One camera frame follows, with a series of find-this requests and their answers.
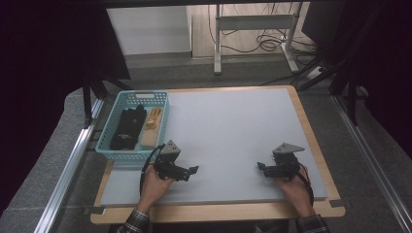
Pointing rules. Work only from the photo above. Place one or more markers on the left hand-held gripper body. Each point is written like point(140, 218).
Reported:
point(166, 161)

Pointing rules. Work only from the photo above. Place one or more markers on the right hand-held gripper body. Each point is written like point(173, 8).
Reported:
point(285, 165)

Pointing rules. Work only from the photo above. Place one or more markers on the cream glove with orange palm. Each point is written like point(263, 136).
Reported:
point(151, 129)

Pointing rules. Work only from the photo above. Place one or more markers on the teal plastic basket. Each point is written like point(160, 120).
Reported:
point(129, 152)

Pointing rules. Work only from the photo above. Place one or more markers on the black glove with logo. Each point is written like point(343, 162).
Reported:
point(128, 129)

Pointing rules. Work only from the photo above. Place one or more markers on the person's left hand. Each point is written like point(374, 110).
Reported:
point(155, 189)

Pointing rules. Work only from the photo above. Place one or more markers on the person's right hand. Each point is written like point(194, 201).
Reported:
point(298, 194)

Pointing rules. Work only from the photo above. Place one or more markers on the grey foam mat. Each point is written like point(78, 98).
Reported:
point(226, 145)

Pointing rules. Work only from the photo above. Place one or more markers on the wooden table board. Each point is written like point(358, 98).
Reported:
point(226, 214)

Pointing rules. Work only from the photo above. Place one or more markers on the black tape piece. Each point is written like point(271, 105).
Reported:
point(94, 210)
point(337, 203)

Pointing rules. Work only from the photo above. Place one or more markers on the black metal stand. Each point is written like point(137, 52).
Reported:
point(351, 97)

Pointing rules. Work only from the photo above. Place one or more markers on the white power strip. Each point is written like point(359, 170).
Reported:
point(315, 73)

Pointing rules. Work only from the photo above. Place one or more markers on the black tripod stand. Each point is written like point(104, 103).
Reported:
point(86, 97)

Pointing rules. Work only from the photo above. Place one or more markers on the white panel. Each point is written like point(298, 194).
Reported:
point(149, 30)

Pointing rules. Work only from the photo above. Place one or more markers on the dark curtain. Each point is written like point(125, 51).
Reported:
point(42, 81)
point(388, 64)

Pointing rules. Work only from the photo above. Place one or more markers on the aluminium rail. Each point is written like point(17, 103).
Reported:
point(68, 168)
point(372, 161)

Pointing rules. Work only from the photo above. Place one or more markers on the white metal desk frame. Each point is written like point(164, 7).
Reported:
point(254, 22)

